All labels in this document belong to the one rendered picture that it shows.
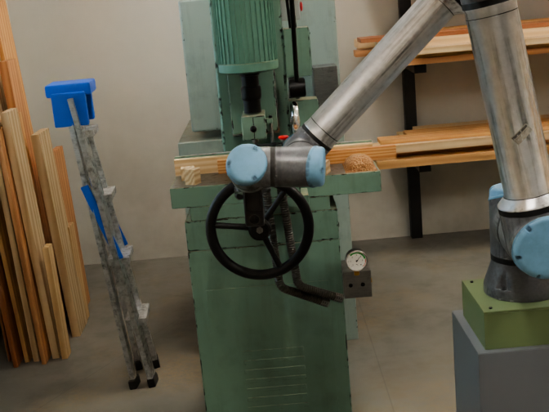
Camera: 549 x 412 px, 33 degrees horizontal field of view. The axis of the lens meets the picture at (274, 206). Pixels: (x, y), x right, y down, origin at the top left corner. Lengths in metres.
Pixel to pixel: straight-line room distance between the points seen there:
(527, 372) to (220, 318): 0.92
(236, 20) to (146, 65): 2.42
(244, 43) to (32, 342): 1.83
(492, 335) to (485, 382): 0.11
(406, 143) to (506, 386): 2.50
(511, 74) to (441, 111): 3.11
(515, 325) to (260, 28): 1.08
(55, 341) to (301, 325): 1.51
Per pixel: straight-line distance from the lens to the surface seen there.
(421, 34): 2.12
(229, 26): 2.64
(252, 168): 1.99
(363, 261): 2.60
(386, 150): 2.76
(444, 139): 4.68
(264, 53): 2.64
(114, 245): 3.39
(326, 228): 2.63
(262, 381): 2.78
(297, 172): 2.00
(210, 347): 2.75
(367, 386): 3.39
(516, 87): 2.02
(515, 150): 2.04
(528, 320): 2.26
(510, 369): 2.28
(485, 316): 2.23
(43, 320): 3.97
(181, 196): 2.62
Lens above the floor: 1.43
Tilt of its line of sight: 14 degrees down
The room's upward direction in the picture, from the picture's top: 5 degrees counter-clockwise
